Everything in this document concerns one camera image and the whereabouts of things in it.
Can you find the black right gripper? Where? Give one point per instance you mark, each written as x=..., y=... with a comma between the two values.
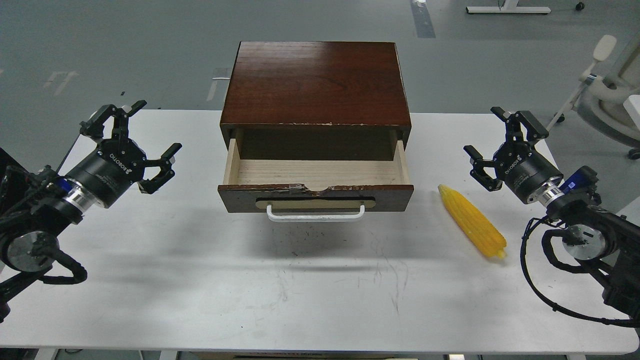
x=516, y=163

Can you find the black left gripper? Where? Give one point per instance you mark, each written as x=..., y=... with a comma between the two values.
x=108, y=172

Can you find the yellow corn cob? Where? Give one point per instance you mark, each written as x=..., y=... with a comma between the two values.
x=474, y=224

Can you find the wooden drawer with white handle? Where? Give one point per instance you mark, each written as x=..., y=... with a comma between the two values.
x=322, y=187

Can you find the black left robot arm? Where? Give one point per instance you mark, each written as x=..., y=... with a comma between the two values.
x=37, y=207

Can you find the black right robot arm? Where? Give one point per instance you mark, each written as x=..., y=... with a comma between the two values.
x=583, y=238

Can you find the white office chair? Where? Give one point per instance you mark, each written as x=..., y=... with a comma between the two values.
x=599, y=100

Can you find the dark wooden cabinet box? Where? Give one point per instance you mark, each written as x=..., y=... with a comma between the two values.
x=316, y=100

